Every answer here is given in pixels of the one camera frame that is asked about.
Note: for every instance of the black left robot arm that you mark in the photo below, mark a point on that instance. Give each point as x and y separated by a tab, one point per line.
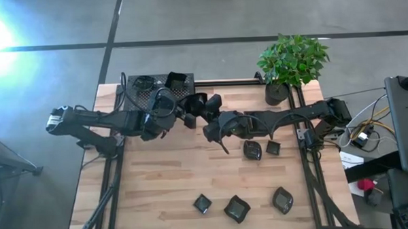
105	119

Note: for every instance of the dark grey monitor panel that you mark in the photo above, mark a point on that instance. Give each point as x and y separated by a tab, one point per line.
407	128

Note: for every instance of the black plant pot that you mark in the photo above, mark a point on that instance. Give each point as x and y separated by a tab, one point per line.
276	95

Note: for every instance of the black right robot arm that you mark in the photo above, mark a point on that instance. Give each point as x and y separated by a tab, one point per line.
292	116

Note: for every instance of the black perforated metal shelf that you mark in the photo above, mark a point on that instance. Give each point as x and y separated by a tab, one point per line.
190	81

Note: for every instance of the small red object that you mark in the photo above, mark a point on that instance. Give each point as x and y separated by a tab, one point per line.
365	184

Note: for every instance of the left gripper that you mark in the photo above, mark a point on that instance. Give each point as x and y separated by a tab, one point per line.
166	105

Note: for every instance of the white power adapter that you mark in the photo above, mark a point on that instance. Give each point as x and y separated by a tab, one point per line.
362	136

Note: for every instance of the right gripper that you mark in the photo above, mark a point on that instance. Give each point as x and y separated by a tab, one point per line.
213	103

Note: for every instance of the green leafy plant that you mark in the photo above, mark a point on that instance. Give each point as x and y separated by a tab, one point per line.
292	57

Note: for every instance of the black aluminium table frame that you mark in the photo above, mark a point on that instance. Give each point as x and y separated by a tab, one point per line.
223	83

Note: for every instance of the black leaf-shaped mini plate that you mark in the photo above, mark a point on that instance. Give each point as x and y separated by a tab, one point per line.
252	150
283	200

